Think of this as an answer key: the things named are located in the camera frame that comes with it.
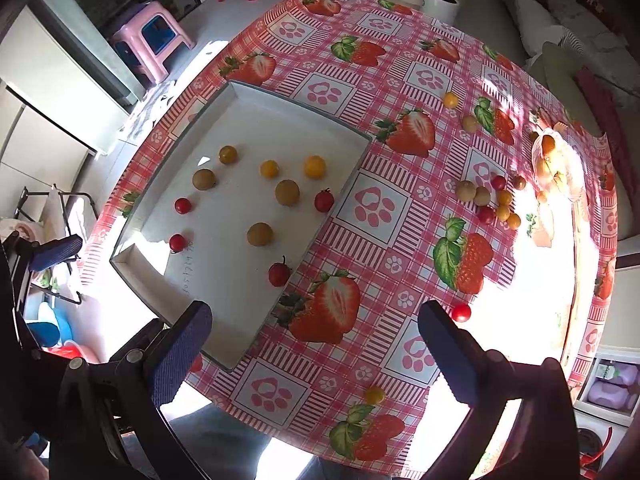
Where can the beige cushion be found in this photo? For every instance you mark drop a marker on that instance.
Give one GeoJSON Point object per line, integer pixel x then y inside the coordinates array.
{"type": "Point", "coordinates": [560, 70]}

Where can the purple detergent bottle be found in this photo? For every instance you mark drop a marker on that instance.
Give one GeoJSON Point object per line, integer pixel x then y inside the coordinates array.
{"type": "Point", "coordinates": [610, 395]}
{"type": "Point", "coordinates": [625, 375]}

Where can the white shallow tray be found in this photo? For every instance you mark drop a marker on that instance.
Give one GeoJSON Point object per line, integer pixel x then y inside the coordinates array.
{"type": "Point", "coordinates": [235, 205]}

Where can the black folding rack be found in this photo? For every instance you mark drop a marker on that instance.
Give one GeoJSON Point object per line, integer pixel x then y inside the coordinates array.
{"type": "Point", "coordinates": [25, 191]}

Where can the yellow cherry tomato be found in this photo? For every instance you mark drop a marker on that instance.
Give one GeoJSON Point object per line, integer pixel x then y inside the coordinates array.
{"type": "Point", "coordinates": [228, 154]}
{"type": "Point", "coordinates": [504, 197]}
{"type": "Point", "coordinates": [450, 100]}
{"type": "Point", "coordinates": [374, 394]}
{"type": "Point", "coordinates": [315, 167]}
{"type": "Point", "coordinates": [514, 221]}
{"type": "Point", "coordinates": [502, 214]}
{"type": "Point", "coordinates": [269, 169]}

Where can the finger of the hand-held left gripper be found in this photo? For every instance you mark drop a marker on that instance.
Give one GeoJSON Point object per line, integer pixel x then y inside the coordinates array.
{"type": "Point", "coordinates": [55, 252]}

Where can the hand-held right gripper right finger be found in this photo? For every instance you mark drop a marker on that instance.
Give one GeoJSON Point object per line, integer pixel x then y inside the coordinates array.
{"type": "Point", "coordinates": [447, 355]}

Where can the white trash bin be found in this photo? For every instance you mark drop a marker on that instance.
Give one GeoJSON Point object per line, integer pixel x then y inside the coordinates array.
{"type": "Point", "coordinates": [440, 10]}

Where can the red cherry tomato with stem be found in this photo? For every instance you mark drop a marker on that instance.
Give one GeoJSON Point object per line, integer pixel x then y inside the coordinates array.
{"type": "Point", "coordinates": [279, 275]}
{"type": "Point", "coordinates": [324, 201]}

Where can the light grey sofa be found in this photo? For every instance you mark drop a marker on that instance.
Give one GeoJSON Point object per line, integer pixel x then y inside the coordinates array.
{"type": "Point", "coordinates": [575, 25]}

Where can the brown round longan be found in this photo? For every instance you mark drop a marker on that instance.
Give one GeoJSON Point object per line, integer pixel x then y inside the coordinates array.
{"type": "Point", "coordinates": [519, 182]}

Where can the cartoon print cushion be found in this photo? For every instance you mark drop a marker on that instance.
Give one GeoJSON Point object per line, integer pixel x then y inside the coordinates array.
{"type": "Point", "coordinates": [22, 230]}

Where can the white storage shelf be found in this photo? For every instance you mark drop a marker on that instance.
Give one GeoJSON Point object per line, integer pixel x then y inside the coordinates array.
{"type": "Point", "coordinates": [585, 360]}

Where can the strawberry print checked tablecloth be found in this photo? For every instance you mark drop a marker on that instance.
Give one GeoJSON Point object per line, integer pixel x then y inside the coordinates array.
{"type": "Point", "coordinates": [390, 260]}

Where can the red plastic basin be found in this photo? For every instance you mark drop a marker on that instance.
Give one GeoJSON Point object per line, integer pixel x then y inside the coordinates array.
{"type": "Point", "coordinates": [75, 351]}

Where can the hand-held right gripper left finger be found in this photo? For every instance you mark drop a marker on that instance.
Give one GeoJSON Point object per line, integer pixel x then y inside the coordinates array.
{"type": "Point", "coordinates": [180, 355]}

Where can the pink plastic stool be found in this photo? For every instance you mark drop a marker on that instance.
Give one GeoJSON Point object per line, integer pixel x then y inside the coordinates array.
{"type": "Point", "coordinates": [125, 35]}

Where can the white cabinet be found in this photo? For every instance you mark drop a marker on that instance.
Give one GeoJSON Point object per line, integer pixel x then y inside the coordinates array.
{"type": "Point", "coordinates": [50, 85]}

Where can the blue plastic basin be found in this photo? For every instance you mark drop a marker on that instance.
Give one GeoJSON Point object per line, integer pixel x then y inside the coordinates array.
{"type": "Point", "coordinates": [47, 330]}

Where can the clear plastic bag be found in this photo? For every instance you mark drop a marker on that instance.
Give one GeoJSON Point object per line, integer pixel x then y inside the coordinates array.
{"type": "Point", "coordinates": [565, 170]}

